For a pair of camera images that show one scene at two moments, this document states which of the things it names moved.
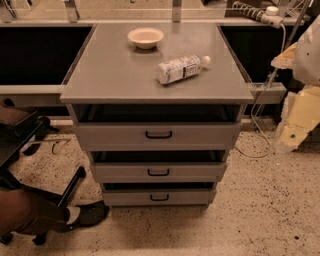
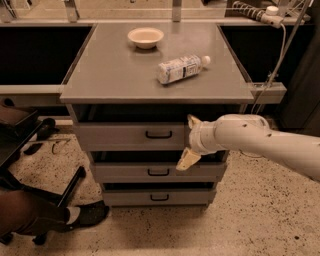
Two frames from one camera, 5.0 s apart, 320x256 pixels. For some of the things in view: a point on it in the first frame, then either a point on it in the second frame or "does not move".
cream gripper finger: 301,113 → 201,139
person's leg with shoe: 24,212 does not move
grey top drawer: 161,136 does not move
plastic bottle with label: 181,68 does not move
